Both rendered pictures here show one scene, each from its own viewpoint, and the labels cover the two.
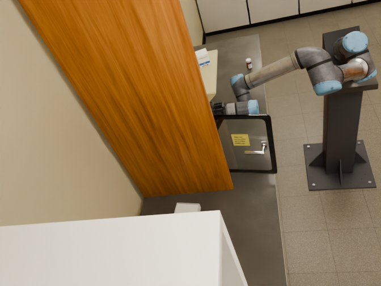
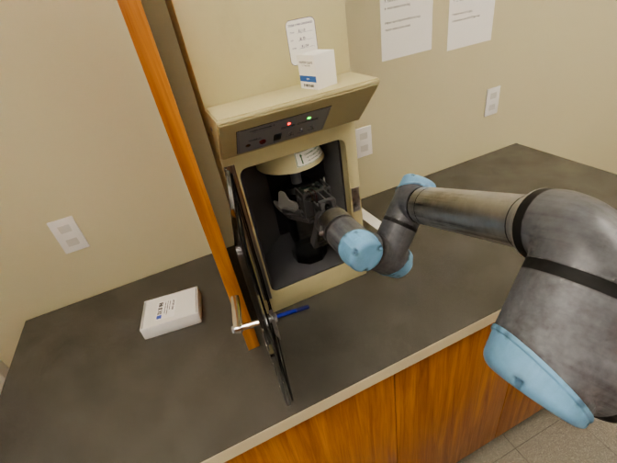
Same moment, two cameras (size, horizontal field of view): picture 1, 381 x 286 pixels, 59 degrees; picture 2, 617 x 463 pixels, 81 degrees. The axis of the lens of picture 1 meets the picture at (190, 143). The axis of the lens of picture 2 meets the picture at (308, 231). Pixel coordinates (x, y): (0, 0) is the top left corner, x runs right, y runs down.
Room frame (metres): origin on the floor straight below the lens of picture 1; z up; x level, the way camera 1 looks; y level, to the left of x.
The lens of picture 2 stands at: (0.80, -0.73, 1.67)
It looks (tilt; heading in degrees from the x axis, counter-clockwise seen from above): 33 degrees down; 52
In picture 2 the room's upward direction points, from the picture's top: 10 degrees counter-clockwise
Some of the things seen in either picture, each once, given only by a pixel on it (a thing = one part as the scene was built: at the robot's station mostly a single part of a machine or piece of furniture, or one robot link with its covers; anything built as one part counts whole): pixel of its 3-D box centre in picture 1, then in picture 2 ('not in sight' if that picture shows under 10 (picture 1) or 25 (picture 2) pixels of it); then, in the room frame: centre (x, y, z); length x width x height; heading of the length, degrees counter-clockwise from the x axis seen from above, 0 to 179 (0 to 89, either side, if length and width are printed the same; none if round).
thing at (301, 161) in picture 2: not in sight; (287, 150); (1.33, -0.03, 1.34); 0.18 x 0.18 x 0.05
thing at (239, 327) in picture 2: (255, 150); (245, 311); (0.99, -0.26, 1.20); 0.10 x 0.05 x 0.03; 60
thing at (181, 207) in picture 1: (185, 218); (172, 311); (0.94, 0.16, 0.96); 0.16 x 0.12 x 0.04; 152
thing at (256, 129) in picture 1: (240, 146); (257, 286); (1.05, -0.21, 1.19); 0.30 x 0.01 x 0.40; 60
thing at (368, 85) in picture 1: (343, 73); not in sight; (1.55, -1.05, 0.92); 0.32 x 0.32 x 0.04; 67
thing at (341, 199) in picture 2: not in sight; (288, 200); (1.32, 0.00, 1.19); 0.26 x 0.24 x 0.35; 160
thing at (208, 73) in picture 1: (206, 80); (296, 118); (1.25, -0.17, 1.46); 0.32 x 0.12 x 0.10; 160
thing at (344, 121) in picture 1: (339, 126); not in sight; (1.55, -1.05, 0.45); 0.48 x 0.48 x 0.90; 67
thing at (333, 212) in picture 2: (231, 111); (334, 226); (1.25, -0.24, 1.24); 0.08 x 0.05 x 0.08; 160
